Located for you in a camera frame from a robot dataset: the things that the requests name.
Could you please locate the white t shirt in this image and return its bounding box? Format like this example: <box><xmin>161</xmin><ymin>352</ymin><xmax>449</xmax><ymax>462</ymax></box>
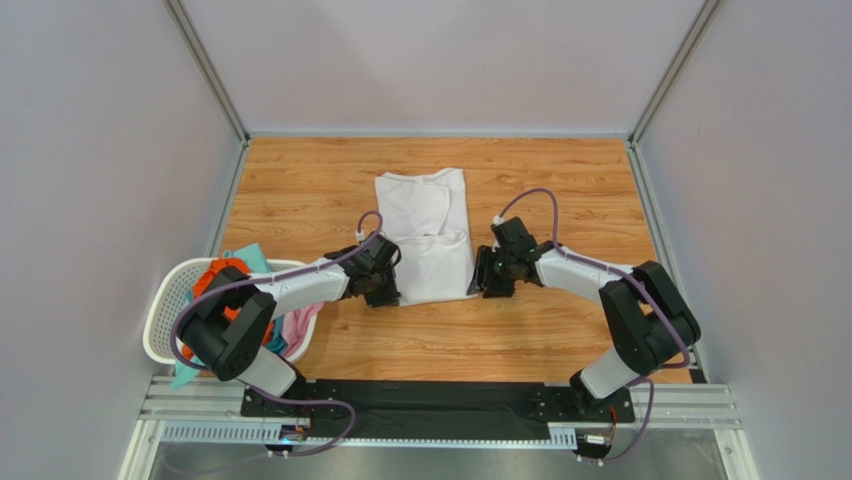
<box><xmin>374</xmin><ymin>168</ymin><xmax>474</xmax><ymax>306</ymax></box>

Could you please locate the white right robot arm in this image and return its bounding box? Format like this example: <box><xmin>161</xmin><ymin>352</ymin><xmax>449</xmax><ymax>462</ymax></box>
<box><xmin>469</xmin><ymin>217</ymin><xmax>701</xmax><ymax>400</ymax></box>

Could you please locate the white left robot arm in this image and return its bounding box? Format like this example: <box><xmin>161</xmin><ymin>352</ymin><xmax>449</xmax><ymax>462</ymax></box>
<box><xmin>172</xmin><ymin>232</ymin><xmax>401</xmax><ymax>398</ymax></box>

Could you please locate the pink t shirt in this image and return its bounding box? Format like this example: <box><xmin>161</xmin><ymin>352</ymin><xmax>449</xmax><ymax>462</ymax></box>
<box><xmin>280</xmin><ymin>303</ymin><xmax>324</xmax><ymax>363</ymax></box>

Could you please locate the teal t shirt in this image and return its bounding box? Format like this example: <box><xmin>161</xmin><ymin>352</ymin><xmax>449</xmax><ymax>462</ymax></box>
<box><xmin>170</xmin><ymin>243</ymin><xmax>289</xmax><ymax>390</ymax></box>

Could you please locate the orange t shirt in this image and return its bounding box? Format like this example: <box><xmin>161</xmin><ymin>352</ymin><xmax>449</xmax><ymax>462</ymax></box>
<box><xmin>180</xmin><ymin>256</ymin><xmax>277</xmax><ymax>362</ymax></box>

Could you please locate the white plastic laundry basket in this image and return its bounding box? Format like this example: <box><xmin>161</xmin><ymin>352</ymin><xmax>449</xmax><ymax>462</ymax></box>
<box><xmin>142</xmin><ymin>257</ymin><xmax>319</xmax><ymax>366</ymax></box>

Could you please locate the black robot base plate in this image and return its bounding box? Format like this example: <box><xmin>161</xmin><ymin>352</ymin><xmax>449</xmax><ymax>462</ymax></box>
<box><xmin>241</xmin><ymin>380</ymin><xmax>636</xmax><ymax>441</ymax></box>

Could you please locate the aluminium frame rail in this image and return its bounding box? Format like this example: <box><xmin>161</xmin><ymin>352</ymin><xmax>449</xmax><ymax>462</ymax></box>
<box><xmin>119</xmin><ymin>377</ymin><xmax>758</xmax><ymax>479</ymax></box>

